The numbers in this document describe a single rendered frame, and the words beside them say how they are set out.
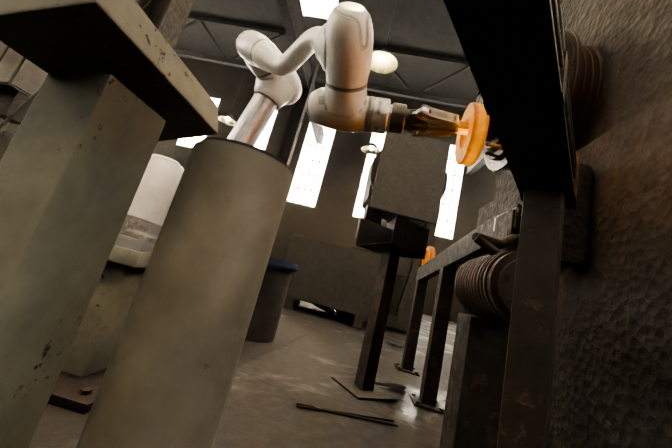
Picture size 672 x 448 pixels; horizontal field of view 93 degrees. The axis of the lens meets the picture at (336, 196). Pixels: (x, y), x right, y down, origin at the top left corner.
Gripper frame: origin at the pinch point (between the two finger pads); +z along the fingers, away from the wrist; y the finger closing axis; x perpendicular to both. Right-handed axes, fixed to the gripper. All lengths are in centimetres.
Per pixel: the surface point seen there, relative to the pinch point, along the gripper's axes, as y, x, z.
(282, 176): 41, -32, -31
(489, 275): 17.1, -36.5, 0.6
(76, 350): -10, -72, -88
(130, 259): -4, -48, -79
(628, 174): 10.9, -11.2, 27.9
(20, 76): -239, 118, -469
